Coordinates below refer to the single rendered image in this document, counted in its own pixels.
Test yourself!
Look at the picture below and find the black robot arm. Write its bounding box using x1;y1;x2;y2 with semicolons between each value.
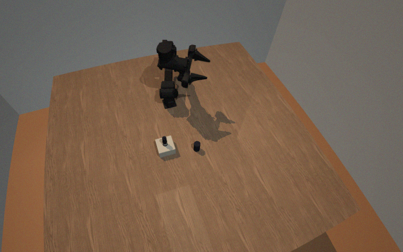
156;40;178;109

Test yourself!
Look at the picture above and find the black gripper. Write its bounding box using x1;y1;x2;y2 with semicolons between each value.
171;45;210;88

